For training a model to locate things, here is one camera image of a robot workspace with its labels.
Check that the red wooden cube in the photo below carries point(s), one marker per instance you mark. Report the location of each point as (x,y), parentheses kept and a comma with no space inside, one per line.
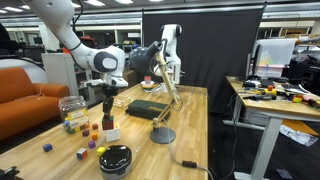
(95,126)

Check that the black clamp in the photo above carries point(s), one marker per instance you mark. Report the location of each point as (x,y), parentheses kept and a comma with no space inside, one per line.
(8,173)

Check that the orange wooden cube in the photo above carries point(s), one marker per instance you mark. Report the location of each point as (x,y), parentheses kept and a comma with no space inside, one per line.
(94,136)

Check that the white idle robot arm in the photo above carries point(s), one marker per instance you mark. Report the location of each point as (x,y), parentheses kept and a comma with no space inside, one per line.
(170,50)

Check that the yellow wooden cube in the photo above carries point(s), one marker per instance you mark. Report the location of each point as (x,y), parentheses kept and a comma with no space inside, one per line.
(100,150)

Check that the white cabinet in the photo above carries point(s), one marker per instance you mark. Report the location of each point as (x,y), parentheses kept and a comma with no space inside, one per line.
(56,73)

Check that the clear acrylic box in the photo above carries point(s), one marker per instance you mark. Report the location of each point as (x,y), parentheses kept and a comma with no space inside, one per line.
(121,101)

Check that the dark purple wooden cube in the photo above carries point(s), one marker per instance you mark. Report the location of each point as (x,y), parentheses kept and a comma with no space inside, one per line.
(85,132)

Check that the black backdrop curtain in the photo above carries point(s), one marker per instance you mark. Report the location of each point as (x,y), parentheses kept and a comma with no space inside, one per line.
(206,50)

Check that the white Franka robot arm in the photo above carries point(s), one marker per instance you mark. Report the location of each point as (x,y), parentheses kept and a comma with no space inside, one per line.
(106,61)

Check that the small Rubik's cube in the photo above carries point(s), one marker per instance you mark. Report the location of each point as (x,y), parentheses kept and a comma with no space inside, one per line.
(81,153)

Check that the bright purple wooden cube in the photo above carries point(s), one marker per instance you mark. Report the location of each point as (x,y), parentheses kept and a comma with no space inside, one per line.
(91,144)

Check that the orange sofa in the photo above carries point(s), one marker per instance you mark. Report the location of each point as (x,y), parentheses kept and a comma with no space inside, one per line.
(23,96)

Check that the Rubik's cube with yellow side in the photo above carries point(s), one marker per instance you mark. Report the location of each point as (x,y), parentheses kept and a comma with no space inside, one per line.
(107,124)

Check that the pink cup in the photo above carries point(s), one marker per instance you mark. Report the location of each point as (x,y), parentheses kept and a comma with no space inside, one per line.
(147,79)

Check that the black lidded pot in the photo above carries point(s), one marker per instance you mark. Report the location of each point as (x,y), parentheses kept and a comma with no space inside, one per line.
(115,161)

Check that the clear jar of coloured cubes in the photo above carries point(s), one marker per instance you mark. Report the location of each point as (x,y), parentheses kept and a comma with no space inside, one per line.
(73,113)

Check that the dark green tool case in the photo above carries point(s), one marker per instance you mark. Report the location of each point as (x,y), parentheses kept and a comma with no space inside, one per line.
(148,109)

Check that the wooden desk lamp grey head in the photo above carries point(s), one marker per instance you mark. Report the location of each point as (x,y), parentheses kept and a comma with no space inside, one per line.
(162,135)

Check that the white paper sheet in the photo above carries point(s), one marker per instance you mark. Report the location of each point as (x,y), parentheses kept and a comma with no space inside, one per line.
(298,135)

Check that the white screen on desk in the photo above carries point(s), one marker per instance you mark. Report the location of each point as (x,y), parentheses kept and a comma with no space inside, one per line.
(275,56)

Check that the blue wooden cube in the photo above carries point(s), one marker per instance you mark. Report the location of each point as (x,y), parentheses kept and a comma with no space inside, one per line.
(47,147)

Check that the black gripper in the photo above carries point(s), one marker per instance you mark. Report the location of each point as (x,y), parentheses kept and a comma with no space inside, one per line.
(109,92)

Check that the wooden desk with white legs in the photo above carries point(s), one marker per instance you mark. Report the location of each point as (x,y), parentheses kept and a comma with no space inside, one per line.
(273,106)

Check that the stack of coloured plates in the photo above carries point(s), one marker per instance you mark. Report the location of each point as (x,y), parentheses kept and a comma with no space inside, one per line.
(148,85)

